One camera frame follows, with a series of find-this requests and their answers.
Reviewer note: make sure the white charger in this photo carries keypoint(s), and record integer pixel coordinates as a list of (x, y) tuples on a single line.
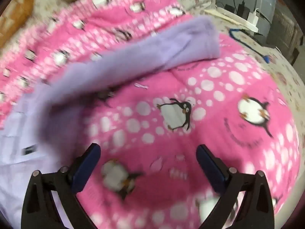
[(253, 18)]

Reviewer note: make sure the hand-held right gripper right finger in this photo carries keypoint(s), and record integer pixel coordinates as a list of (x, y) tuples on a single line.
[(212, 169)]

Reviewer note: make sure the black power adapter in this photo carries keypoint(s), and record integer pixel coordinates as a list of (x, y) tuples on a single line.
[(243, 10)]

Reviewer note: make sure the lavender garment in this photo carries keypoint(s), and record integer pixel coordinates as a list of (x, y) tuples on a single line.
[(143, 52)]

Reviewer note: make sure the white power strip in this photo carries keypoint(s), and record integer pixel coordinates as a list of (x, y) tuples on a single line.
[(234, 20)]

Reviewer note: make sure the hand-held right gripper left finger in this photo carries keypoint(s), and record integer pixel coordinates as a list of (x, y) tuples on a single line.
[(87, 169)]

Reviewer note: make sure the pink penguin print blanket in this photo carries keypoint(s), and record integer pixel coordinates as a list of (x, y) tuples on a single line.
[(214, 114)]

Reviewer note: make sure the floral bed sheet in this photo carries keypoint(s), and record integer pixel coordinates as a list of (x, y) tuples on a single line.
[(274, 71)]

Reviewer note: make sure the dark slatted radiator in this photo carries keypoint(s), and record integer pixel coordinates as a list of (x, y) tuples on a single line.
[(284, 33)]

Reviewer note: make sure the orange cushion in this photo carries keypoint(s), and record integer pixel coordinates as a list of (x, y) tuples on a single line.
[(16, 12)]

